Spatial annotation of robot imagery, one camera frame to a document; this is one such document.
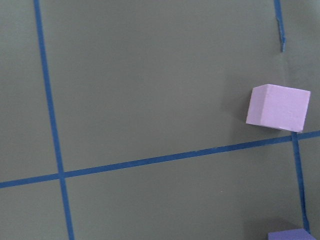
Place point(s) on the pink foam cube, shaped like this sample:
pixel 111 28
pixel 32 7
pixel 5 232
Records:
pixel 278 107

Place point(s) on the purple foam cube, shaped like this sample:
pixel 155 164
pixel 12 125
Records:
pixel 293 234

